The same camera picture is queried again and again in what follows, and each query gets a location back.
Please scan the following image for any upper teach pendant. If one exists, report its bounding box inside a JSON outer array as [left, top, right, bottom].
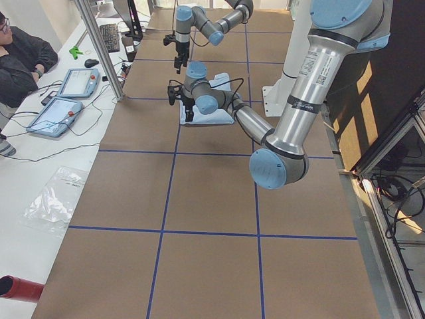
[[57, 68, 100, 99]]

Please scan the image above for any black keyboard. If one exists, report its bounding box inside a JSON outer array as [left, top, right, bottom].
[[99, 23, 120, 53]]

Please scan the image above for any green plastic tool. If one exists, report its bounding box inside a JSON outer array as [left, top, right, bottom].
[[68, 46, 84, 60]]

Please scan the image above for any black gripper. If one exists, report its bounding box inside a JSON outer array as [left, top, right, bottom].
[[167, 84, 195, 122], [163, 33, 190, 74]]

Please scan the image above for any grey aluminium frame post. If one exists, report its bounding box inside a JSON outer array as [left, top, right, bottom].
[[75, 0, 124, 102]]

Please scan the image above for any black computer mouse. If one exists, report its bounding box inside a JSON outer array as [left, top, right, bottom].
[[84, 58, 100, 68]]

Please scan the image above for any seated person in black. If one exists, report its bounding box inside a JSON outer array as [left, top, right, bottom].
[[1, 15, 58, 108]]

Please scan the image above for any black control cabinet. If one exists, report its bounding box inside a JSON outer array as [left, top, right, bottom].
[[327, 1, 424, 170]]

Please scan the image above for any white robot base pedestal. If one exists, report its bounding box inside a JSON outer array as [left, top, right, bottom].
[[262, 77, 296, 117]]

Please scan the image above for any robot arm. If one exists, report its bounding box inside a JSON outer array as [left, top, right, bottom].
[[163, 1, 392, 189], [163, 0, 254, 74]]

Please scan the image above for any light blue button-up shirt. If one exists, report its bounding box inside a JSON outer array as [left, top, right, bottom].
[[179, 72, 234, 125]]

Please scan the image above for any teach pendant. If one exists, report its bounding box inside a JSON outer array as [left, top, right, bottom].
[[57, 68, 100, 99], [26, 97, 83, 138]]

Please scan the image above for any lower teach pendant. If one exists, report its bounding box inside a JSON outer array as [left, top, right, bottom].
[[26, 97, 83, 138]]

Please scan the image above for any black monitor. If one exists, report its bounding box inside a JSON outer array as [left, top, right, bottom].
[[112, 0, 143, 42]]

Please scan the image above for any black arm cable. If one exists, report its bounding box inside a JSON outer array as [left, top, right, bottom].
[[169, 78, 245, 100]]

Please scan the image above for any clear plastic bag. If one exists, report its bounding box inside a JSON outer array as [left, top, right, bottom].
[[19, 166, 89, 238]]

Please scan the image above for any red cylinder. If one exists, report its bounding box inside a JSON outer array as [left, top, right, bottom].
[[1, 275, 44, 303]]

